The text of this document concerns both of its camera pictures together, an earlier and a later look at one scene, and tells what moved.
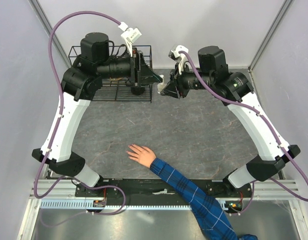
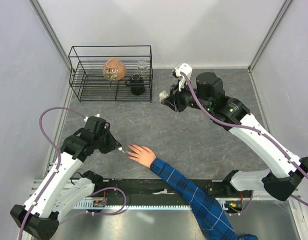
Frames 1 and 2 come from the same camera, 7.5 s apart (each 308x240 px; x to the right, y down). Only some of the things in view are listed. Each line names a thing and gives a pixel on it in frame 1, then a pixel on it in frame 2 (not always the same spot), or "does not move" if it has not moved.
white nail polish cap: [161, 76] → [121, 149]
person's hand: [143, 154] does not move
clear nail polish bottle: [160, 87] → [163, 95]
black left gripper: [142, 73] → [113, 145]
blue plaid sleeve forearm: [210, 215] does not move
